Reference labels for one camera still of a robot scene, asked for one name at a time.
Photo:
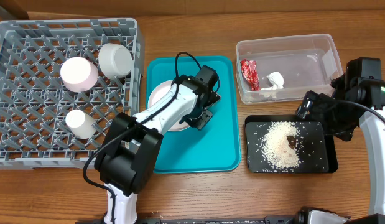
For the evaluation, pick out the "red snack wrapper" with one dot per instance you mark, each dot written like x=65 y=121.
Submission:
x=249 y=72

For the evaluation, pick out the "teal plastic tray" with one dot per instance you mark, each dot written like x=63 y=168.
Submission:
x=216 y=147

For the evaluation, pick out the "white cup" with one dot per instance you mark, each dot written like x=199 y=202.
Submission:
x=80 y=124

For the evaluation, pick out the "grey bowl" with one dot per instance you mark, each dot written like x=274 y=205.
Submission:
x=115 y=61

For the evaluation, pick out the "brown food scrap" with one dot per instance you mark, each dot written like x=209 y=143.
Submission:
x=292 y=142

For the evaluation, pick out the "white rice pile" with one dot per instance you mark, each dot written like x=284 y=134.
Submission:
x=279 y=146

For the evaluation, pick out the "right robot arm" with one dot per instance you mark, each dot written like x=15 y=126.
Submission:
x=357 y=102

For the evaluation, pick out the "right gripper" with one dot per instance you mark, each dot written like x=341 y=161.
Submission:
x=312 y=104

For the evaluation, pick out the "pink small plate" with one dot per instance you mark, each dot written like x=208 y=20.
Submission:
x=78 y=74

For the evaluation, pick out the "grey plastic dish rack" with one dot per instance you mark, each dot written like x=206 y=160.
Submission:
x=34 y=101

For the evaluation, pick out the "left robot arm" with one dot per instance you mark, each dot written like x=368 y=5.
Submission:
x=130 y=149

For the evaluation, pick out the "black plastic tray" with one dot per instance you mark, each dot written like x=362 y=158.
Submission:
x=330 y=155

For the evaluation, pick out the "white tissue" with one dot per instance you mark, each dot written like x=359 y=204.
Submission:
x=277 y=82

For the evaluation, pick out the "clear plastic bin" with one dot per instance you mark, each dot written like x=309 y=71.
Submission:
x=306 y=62

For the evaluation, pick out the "large white plate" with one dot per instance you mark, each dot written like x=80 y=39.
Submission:
x=160 y=91

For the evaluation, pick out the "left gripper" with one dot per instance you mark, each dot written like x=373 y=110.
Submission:
x=202 y=121

